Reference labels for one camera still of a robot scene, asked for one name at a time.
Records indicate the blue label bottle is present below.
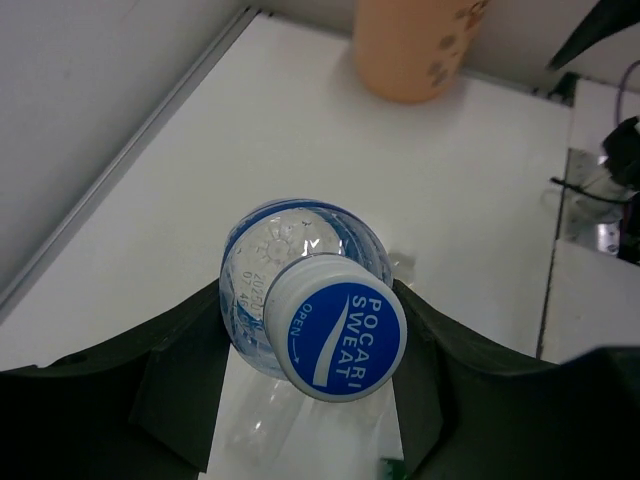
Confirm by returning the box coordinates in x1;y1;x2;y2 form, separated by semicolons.
219;198;407;472

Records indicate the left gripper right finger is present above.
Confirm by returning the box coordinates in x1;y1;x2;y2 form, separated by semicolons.
393;282;639;479

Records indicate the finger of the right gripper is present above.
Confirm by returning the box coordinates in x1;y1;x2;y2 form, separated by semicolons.
547;0;640;70

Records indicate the orange bin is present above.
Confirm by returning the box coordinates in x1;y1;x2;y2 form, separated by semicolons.
353;0;489;104

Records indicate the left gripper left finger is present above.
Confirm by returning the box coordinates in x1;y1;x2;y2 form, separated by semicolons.
1;284;230;479

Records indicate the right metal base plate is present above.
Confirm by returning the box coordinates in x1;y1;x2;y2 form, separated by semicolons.
559;149;634;256

